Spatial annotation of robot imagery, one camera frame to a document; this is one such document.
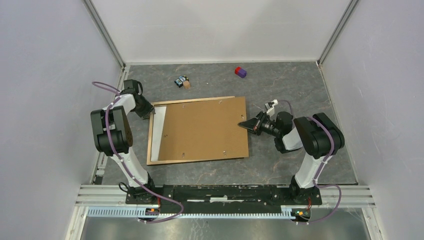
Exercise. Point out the white cable chain strip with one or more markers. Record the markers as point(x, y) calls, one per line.
point(152, 213)

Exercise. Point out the blue owl toy block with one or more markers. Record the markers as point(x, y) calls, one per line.
point(180, 80)

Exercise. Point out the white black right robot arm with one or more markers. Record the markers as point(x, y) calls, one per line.
point(317, 135)

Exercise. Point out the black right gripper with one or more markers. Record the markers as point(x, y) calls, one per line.
point(253, 125)

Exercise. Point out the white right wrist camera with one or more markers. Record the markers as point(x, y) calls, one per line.
point(270, 107)

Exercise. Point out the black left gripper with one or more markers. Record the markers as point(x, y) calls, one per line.
point(149, 108)

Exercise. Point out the small wooden cube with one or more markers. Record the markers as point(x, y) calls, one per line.
point(186, 84)

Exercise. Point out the wooden picture frame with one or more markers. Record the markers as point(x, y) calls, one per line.
point(152, 139)

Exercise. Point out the red purple block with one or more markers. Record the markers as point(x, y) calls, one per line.
point(241, 72)

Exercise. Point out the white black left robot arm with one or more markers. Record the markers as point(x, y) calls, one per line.
point(113, 136)

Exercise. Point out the landscape photo print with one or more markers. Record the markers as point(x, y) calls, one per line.
point(157, 131)

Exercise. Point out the brown cardboard backing board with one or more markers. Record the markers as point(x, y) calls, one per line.
point(202, 129)

